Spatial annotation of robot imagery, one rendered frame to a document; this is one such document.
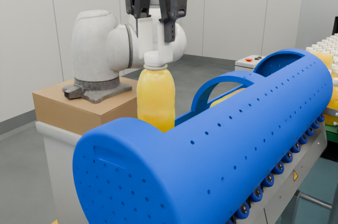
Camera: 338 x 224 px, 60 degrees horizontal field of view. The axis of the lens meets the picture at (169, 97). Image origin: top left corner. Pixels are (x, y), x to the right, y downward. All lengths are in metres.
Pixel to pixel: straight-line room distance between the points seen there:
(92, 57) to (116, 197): 0.54
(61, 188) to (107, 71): 0.49
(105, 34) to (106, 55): 0.07
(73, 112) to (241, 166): 0.59
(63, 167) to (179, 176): 0.75
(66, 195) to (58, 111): 0.35
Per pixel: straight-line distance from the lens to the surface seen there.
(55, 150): 1.13
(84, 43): 0.96
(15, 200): 2.51
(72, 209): 1.24
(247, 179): 0.59
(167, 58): 0.49
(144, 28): 0.51
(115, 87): 1.02
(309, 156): 1.18
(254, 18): 5.51
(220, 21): 5.71
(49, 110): 1.07
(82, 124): 0.96
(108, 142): 0.48
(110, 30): 0.97
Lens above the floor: 1.45
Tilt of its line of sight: 21 degrees down
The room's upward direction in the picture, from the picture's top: straight up
